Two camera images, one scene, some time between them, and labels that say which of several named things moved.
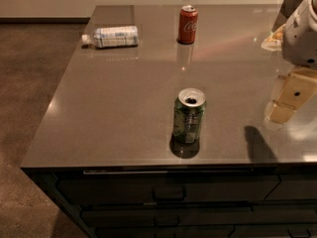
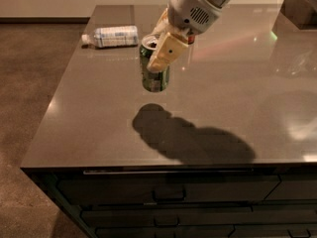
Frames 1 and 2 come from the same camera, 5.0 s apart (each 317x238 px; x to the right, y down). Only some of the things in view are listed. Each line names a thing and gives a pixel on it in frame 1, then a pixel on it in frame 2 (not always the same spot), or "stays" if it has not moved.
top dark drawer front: x=95 y=189 stays
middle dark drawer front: x=204 y=217 stays
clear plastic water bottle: x=110 y=37 stays
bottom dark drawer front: x=223 y=232 stays
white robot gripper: x=301 y=44 to x=188 y=13
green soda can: x=189 y=111 to x=154 y=81
